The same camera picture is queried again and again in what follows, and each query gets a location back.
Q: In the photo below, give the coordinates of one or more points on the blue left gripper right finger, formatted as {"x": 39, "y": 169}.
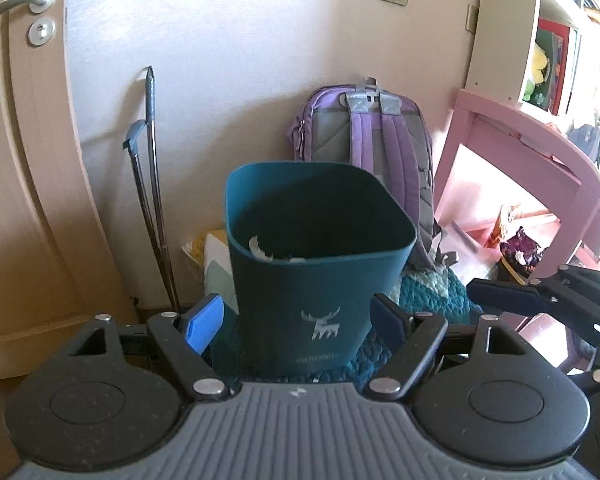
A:
{"x": 392, "y": 325}

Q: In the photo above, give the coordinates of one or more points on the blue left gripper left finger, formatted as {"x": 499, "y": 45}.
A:
{"x": 201, "y": 322}

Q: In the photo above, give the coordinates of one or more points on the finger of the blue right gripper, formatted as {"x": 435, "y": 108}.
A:
{"x": 497, "y": 297}

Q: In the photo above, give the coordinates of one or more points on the white crumpled paper trash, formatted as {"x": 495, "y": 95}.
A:
{"x": 257, "y": 252}

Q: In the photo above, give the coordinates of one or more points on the teal trash bin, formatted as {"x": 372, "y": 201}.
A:
{"x": 352, "y": 232}

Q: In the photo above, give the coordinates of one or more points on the teal white patterned rug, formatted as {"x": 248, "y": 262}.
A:
{"x": 291, "y": 332}

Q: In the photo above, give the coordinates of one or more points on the purple snack bag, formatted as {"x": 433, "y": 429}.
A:
{"x": 521, "y": 253}

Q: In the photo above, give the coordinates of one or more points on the orange snack packet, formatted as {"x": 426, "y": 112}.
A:
{"x": 506, "y": 216}

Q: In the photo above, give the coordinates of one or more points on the pink desk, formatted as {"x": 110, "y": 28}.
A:
{"x": 540, "y": 160}

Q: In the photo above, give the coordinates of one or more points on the beige wooden door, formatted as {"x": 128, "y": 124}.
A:
{"x": 56, "y": 267}

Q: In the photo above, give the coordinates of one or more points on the purple grey backpack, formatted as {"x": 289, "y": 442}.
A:
{"x": 384, "y": 134}

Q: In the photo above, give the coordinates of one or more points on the yellow green plush toy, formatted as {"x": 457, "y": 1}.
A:
{"x": 535, "y": 75}

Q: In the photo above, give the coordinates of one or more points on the red book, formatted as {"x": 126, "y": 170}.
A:
{"x": 561, "y": 45}

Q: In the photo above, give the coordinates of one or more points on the white bookshelf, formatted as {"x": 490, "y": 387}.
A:
{"x": 504, "y": 39}

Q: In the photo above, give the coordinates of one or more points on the silver door lock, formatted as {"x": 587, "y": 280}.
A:
{"x": 41, "y": 32}

